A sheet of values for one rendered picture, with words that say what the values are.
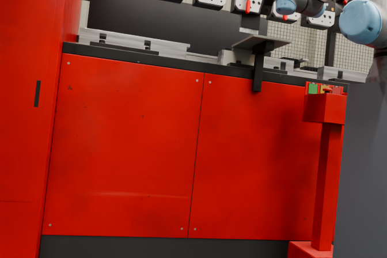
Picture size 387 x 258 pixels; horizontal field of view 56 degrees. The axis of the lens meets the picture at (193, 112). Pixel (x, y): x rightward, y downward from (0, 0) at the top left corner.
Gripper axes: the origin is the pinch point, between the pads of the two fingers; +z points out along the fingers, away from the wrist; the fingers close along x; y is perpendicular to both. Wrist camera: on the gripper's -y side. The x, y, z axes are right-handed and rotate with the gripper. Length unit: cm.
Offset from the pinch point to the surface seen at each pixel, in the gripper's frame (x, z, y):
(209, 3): 17.9, 11.9, -0.6
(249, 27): -4.6, 14.8, -7.2
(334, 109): -30, -23, -47
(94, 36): 68, 14, -25
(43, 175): 80, -7, -84
